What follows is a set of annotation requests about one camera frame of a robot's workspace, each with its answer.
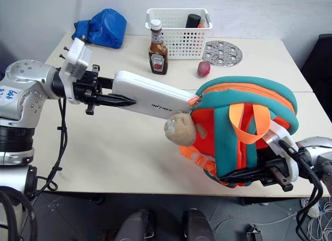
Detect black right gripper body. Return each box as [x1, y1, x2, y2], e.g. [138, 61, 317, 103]
[255, 147, 294, 193]

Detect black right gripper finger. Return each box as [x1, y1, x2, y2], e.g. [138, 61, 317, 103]
[218, 167, 263, 185]

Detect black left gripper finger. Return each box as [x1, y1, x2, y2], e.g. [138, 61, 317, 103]
[99, 76, 115, 90]
[96, 93, 136, 108]

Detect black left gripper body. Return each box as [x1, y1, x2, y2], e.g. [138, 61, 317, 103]
[73, 64, 104, 115]

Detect white rectangular box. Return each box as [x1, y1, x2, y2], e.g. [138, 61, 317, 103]
[111, 70, 200, 120]

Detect orange and teal backpack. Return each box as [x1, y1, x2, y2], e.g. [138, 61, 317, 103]
[178, 76, 298, 190]

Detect blue fabric bag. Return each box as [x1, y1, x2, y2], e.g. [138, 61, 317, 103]
[71, 8, 128, 49]

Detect ketchup bottle with white cap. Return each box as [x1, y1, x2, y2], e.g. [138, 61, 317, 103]
[148, 19, 169, 75]

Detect small black floor device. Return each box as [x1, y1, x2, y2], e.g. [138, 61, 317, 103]
[245, 224, 263, 241]

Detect dark rounded shape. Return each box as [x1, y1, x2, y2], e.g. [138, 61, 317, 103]
[182, 208, 216, 241]
[114, 209, 157, 241]

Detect beige plush toy head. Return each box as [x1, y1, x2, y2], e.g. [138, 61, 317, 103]
[163, 111, 208, 146]

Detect white perforated plastic basket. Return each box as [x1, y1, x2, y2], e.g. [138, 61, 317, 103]
[145, 8, 214, 60]

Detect small red onion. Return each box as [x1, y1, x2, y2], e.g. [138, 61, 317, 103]
[198, 61, 211, 78]

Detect black cylinder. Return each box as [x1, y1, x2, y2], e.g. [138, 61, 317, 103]
[185, 14, 202, 29]

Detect round metal steamer plate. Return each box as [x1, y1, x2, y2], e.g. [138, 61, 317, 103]
[201, 40, 244, 68]

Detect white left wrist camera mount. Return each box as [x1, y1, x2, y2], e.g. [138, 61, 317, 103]
[58, 37, 93, 105]

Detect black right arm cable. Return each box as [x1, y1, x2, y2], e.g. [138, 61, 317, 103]
[279, 139, 326, 241]

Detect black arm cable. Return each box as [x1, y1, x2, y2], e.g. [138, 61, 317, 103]
[24, 97, 68, 200]
[279, 139, 326, 241]

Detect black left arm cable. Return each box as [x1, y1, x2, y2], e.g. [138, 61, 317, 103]
[24, 97, 68, 200]

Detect white floor cables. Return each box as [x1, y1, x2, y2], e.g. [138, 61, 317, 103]
[300, 196, 332, 241]

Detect thick black cable loop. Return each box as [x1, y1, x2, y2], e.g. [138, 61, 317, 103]
[0, 185, 37, 241]

